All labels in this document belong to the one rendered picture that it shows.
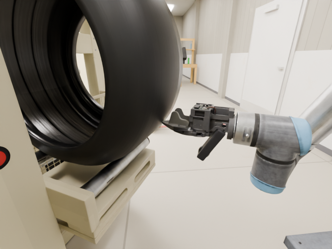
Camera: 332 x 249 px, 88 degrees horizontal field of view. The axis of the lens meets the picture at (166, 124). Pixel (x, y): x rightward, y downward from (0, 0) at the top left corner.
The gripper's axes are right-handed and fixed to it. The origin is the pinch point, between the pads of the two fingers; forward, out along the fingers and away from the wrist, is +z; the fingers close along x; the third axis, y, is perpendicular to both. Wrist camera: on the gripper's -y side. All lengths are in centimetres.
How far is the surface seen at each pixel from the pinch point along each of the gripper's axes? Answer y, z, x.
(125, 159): -10.7, 10.8, 8.2
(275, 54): 24, -82, -338
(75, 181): -21.7, 30.0, 12.9
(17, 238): -13.8, 18.0, 36.5
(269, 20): 83, -65, -371
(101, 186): -11.4, 10.4, 20.4
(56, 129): -5.9, 42.6, 6.6
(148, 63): 18.9, -2.1, 14.9
